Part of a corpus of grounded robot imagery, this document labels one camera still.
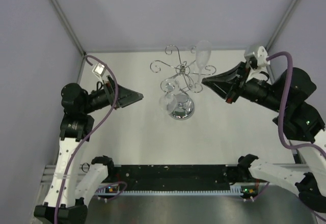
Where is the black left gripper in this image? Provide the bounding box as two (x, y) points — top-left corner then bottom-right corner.
(81, 75), (143, 114)

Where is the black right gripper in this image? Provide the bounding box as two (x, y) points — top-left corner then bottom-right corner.
(201, 61), (286, 113)

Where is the ribbed clear flute glass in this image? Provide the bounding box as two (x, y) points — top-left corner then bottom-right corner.
(196, 40), (212, 83)

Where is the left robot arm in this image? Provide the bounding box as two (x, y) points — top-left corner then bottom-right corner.
(34, 77), (144, 223)

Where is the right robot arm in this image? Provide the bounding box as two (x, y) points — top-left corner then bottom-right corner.
(202, 62), (325, 213)

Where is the round clear wine glass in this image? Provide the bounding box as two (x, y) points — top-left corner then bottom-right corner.
(159, 78), (179, 114)

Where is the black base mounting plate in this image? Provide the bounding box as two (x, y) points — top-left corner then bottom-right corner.
(104, 165), (255, 191)

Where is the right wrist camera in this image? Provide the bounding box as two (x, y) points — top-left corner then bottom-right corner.
(244, 44), (270, 81)

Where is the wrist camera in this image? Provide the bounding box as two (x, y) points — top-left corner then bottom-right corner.
(92, 63), (106, 82)
(244, 44), (270, 81)

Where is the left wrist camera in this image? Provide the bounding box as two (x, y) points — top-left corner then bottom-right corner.
(92, 63), (106, 82)

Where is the chrome wire glass rack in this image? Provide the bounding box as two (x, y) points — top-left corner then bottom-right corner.
(150, 45), (216, 121)

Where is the aluminium frame rail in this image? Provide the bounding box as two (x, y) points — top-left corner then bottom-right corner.
(41, 164), (309, 183)

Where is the grey slotted cable duct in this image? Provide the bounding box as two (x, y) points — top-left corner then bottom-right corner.
(96, 184), (255, 194)

